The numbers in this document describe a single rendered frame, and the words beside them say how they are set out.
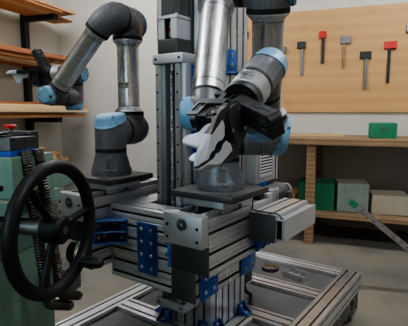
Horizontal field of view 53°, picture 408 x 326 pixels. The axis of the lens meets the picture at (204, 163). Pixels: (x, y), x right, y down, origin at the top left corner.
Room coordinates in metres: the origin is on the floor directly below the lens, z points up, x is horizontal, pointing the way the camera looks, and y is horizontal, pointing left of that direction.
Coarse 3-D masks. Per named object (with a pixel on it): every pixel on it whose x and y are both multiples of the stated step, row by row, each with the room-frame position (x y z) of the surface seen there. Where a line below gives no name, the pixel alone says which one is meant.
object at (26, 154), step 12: (24, 156) 0.86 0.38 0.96; (36, 156) 0.89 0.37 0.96; (24, 168) 0.86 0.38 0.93; (36, 192) 0.87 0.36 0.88; (48, 192) 0.91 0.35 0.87; (48, 204) 0.91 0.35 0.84; (36, 216) 0.86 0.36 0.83; (36, 240) 0.86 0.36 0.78; (36, 252) 0.87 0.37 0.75; (36, 264) 0.87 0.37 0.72; (60, 264) 0.92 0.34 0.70; (60, 276) 0.92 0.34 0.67; (60, 300) 0.94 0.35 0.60
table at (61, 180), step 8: (56, 176) 1.12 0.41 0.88; (64, 176) 1.16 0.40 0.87; (56, 184) 1.12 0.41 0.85; (64, 184) 1.15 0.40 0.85; (56, 192) 0.97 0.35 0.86; (0, 200) 0.84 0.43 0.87; (56, 200) 0.97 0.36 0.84; (0, 208) 0.81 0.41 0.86; (24, 208) 0.86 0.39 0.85; (0, 216) 0.82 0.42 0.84
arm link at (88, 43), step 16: (96, 16) 1.51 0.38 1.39; (112, 16) 1.52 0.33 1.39; (128, 16) 1.57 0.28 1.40; (96, 32) 1.52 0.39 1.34; (112, 32) 1.55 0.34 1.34; (80, 48) 1.55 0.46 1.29; (96, 48) 1.57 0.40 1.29; (64, 64) 1.58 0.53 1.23; (80, 64) 1.57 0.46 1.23; (64, 80) 1.58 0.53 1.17; (48, 96) 1.58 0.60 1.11; (64, 96) 1.63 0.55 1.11
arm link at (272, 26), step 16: (240, 0) 1.08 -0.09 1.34; (256, 0) 1.07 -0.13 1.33; (272, 0) 1.06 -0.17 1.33; (288, 0) 1.07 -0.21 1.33; (256, 16) 1.08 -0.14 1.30; (272, 16) 1.07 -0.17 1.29; (256, 32) 1.11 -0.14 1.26; (272, 32) 1.10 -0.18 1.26; (256, 48) 1.13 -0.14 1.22; (288, 128) 1.18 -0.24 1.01; (256, 144) 1.18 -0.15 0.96; (272, 144) 1.17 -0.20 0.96
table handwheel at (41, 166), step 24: (48, 168) 0.80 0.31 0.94; (72, 168) 0.87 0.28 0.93; (24, 192) 0.73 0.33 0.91; (48, 216) 0.80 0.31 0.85; (72, 216) 0.88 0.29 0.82; (48, 240) 0.80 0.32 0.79; (48, 264) 0.79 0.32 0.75; (72, 264) 0.89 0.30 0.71; (24, 288) 0.72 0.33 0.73; (48, 288) 0.79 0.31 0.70
